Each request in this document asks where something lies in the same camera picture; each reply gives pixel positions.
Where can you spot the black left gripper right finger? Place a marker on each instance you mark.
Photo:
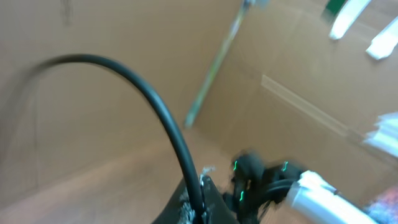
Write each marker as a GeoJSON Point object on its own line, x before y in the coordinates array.
{"type": "Point", "coordinates": [216, 211]}

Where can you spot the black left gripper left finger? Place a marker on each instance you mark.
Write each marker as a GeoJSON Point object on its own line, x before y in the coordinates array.
{"type": "Point", "coordinates": [178, 210]}

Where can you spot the brown cardboard box wall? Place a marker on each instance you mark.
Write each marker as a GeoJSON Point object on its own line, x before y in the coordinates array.
{"type": "Point", "coordinates": [284, 88]}

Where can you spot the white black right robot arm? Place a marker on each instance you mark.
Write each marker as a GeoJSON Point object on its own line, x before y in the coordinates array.
{"type": "Point", "coordinates": [257, 185]}

